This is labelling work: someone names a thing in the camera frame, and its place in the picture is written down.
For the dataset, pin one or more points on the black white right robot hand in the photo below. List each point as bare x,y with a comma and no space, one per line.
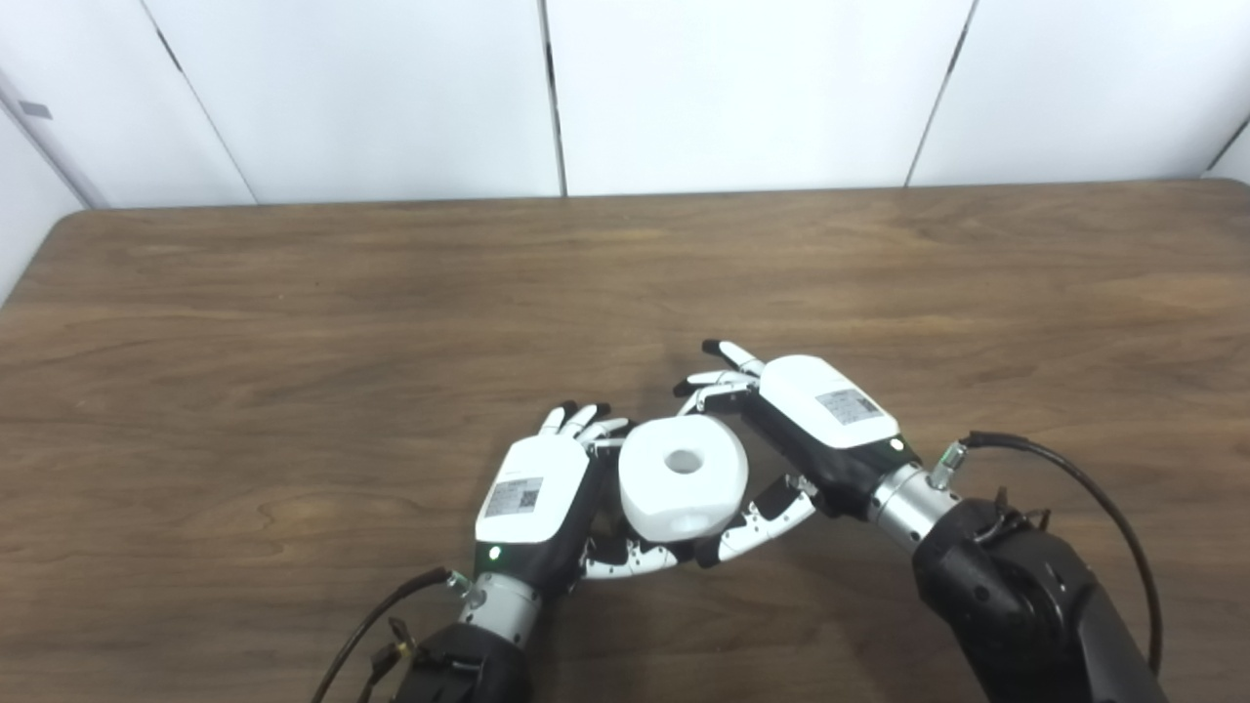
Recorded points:
825,405

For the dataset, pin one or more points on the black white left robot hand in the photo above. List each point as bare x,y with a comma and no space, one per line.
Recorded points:
532,488

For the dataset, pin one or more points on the round white plastic piece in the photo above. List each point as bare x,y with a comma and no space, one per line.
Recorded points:
664,498

